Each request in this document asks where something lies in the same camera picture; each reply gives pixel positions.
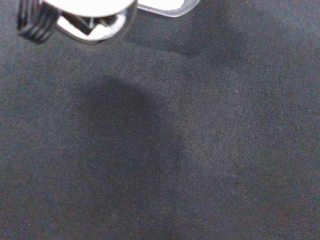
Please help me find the black bench cloth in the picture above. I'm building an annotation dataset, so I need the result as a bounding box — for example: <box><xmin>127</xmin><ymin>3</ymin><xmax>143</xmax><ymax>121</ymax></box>
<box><xmin>0</xmin><ymin>0</ymin><xmax>320</xmax><ymax>240</ymax></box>

